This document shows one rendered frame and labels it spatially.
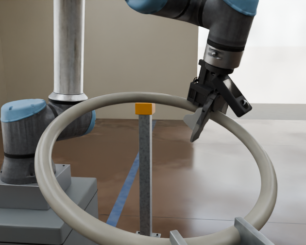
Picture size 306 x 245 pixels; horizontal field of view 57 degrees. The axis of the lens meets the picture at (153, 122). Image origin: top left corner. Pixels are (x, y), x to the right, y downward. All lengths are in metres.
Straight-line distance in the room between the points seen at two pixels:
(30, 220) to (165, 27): 6.21
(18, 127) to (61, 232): 0.37
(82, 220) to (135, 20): 6.66
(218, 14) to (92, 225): 0.49
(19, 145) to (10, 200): 0.20
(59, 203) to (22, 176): 0.61
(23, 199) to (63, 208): 0.63
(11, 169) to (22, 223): 0.19
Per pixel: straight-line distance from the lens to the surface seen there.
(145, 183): 2.10
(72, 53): 1.10
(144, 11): 0.62
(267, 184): 0.59
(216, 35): 0.67
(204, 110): 0.72
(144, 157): 2.03
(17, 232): 1.03
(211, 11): 0.68
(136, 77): 6.93
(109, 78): 7.06
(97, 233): 0.44
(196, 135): 0.74
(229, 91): 0.70
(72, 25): 1.10
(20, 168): 1.08
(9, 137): 1.07
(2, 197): 1.13
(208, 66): 0.71
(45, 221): 1.01
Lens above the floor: 1.34
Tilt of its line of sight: 12 degrees down
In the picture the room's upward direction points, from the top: straight up
